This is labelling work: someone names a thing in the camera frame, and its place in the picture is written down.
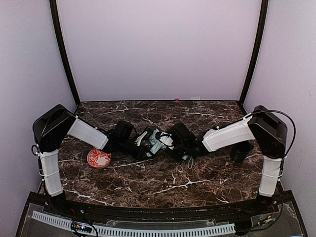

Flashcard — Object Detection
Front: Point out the dark green ceramic cup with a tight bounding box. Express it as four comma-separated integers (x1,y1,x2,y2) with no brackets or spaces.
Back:
230,141,253,164

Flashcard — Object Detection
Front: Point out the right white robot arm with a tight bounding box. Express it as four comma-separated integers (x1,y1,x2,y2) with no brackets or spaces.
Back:
158,105,294,198

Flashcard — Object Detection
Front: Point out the black frame post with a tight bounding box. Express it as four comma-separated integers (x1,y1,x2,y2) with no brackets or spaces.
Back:
49,0,81,107
238,0,269,107

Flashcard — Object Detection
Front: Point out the orange patterned ceramic bowl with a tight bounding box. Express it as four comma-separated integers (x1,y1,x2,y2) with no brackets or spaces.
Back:
87,148,112,169

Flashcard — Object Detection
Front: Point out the mint green folding umbrella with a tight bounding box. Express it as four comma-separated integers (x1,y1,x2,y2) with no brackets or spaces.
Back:
149,129,193,169

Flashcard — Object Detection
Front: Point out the right black frame post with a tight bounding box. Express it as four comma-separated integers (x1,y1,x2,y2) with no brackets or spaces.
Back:
238,0,269,107

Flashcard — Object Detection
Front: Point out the black front table rail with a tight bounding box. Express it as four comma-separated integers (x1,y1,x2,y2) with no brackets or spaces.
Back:
29,191,292,224

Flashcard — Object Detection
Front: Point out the left black frame post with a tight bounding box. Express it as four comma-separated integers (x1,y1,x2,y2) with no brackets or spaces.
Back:
49,0,81,107

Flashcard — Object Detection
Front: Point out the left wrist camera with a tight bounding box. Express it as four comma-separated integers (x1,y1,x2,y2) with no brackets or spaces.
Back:
134,126,154,146

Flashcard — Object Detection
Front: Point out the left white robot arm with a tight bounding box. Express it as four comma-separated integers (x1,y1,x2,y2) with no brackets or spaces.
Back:
31,104,158,197

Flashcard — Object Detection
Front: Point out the white slotted cable duct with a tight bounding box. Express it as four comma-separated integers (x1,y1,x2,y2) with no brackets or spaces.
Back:
31,211,236,237

